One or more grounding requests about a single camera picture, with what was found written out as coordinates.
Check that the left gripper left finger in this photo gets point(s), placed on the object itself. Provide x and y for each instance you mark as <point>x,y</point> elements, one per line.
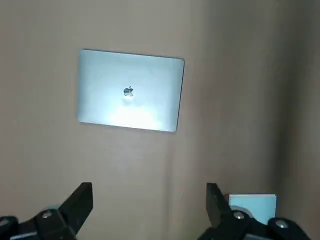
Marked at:
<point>62,217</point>

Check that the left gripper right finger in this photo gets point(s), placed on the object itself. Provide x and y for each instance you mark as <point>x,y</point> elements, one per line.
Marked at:
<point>225,222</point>

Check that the silver laptop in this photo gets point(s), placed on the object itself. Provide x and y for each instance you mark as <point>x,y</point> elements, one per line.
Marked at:
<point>130,80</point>

